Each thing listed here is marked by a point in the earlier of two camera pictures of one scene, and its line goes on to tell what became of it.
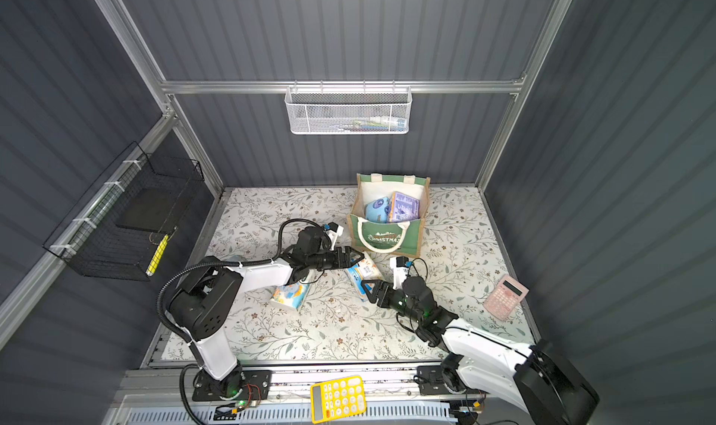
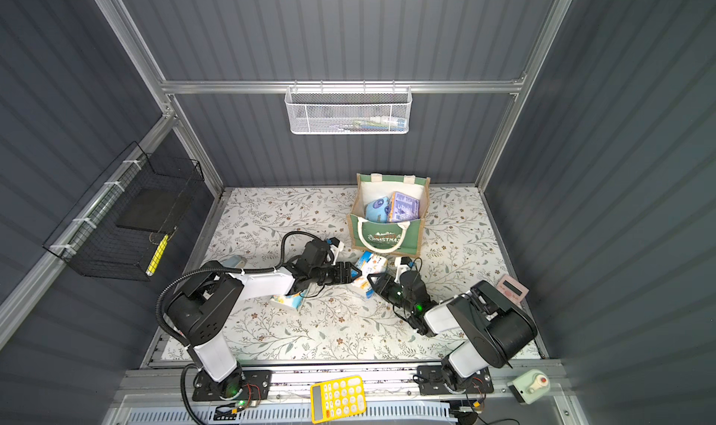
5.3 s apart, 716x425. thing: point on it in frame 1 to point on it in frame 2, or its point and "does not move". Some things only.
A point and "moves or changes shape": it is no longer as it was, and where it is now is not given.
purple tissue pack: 403,208 does not move
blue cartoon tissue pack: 378,211 does not move
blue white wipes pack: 366,269 moves or changes shape
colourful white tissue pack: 292,294 does not move
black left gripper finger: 348,256 to 346,272
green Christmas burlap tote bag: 402,239 does not move
